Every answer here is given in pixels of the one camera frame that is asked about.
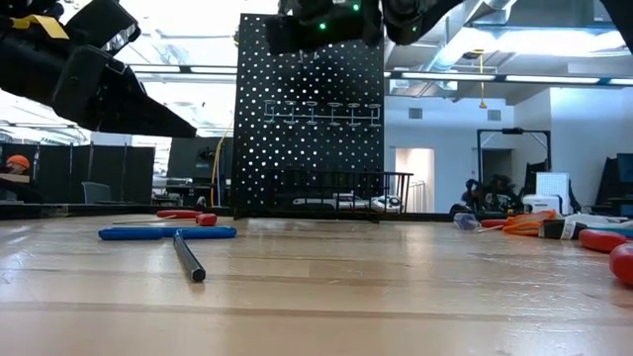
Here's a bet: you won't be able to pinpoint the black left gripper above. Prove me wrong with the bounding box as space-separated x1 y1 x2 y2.
0 14 198 139

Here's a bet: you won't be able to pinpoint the blue T-handle hex key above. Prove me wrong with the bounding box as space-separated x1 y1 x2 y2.
97 224 238 284

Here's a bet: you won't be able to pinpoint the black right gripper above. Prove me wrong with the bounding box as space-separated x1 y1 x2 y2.
266 0 385 56

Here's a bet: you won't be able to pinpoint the person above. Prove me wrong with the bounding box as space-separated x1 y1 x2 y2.
2 153 34 177

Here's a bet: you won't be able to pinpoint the white printer box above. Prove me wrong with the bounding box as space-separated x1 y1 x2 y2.
521 194 565 217

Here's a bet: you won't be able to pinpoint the black stand frame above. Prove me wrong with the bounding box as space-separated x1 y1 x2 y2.
476 127 553 214

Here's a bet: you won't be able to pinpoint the orange cable bundle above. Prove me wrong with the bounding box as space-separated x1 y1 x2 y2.
501 209 559 238

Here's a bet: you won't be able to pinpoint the ceiling light strip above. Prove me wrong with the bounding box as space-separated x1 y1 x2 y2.
503 74 602 85
399 71 497 82

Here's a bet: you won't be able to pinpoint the white work glove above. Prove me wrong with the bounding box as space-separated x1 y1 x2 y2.
563 212 632 227

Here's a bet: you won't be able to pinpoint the small white pegboard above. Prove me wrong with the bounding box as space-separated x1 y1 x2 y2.
535 171 572 198

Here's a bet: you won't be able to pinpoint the grey chair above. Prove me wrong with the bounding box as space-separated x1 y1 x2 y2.
80 181 114 206

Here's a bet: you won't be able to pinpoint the black aluminium rig frame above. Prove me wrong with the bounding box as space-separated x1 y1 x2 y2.
0 202 513 226

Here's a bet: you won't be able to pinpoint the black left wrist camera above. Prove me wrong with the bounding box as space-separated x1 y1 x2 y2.
63 0 142 56

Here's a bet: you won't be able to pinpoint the black wire basket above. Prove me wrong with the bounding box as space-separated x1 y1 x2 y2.
266 169 414 223

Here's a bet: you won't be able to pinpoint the yellow hanging cable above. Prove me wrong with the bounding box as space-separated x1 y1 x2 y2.
209 127 233 209

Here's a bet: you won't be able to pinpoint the black monitor group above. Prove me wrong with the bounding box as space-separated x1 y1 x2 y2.
595 152 633 219

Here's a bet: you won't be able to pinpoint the silver ratchet wrench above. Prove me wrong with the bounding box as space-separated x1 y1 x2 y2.
291 194 403 215

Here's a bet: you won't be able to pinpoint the blue screwdriver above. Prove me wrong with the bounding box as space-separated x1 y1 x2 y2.
452 212 506 234

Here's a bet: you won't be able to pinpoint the yellow tape tag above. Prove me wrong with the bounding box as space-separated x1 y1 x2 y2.
9 13 70 41

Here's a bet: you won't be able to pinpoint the black partition panels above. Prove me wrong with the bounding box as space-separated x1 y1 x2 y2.
0 142 155 206

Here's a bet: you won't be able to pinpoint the black strap with white label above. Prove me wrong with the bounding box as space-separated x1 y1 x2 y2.
537 219 591 243

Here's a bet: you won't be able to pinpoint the black metal pegboard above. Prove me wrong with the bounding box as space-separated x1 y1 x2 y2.
231 13 386 220

